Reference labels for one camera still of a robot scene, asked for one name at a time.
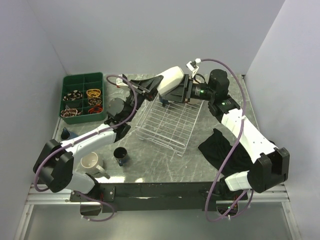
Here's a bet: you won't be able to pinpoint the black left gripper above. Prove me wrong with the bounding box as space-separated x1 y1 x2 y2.
125 75 165 122

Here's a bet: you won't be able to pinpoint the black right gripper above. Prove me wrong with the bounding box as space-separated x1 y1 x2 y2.
161 74 215 104

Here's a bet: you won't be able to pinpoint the white faceted mug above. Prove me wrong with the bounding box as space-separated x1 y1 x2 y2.
156 66 184 96

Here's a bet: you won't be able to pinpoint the blue enamel mug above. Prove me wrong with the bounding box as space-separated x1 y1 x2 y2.
159 97 174 107

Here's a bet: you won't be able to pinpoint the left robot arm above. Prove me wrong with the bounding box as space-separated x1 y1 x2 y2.
33 74 165 201

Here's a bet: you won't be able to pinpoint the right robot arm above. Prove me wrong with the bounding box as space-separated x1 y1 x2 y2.
157 66 290 199

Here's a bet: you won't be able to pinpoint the gold bangles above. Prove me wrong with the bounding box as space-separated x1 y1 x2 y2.
86 88 102 99

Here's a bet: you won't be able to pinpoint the green divided organizer tray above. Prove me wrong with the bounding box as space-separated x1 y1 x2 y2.
59 72 107 125

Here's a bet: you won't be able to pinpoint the dark navy glazed mug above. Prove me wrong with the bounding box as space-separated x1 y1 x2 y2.
113 147 130 167

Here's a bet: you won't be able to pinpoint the black cloth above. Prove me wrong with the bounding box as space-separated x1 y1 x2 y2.
198 128 253 176

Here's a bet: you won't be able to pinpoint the black base beam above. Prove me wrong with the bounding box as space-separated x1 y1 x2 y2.
69 181 253 213

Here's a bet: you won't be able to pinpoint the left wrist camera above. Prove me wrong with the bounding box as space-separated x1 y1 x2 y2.
116 73 129 89

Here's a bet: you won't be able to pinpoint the white wire dish rack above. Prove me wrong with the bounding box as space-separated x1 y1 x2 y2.
135 97 204 157

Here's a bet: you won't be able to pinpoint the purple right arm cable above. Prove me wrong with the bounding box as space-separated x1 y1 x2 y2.
199 57 252 223

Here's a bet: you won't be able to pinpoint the black white bracelets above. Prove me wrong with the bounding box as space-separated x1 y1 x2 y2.
62 90 83 102

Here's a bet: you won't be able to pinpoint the brown white bracelets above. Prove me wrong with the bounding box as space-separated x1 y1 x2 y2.
60 107 83 118

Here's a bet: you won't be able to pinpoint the cream mug grey handle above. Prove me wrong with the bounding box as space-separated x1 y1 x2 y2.
80 152 110 179

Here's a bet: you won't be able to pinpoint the aluminium frame rail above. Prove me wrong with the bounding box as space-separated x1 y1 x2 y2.
13 139 83 240

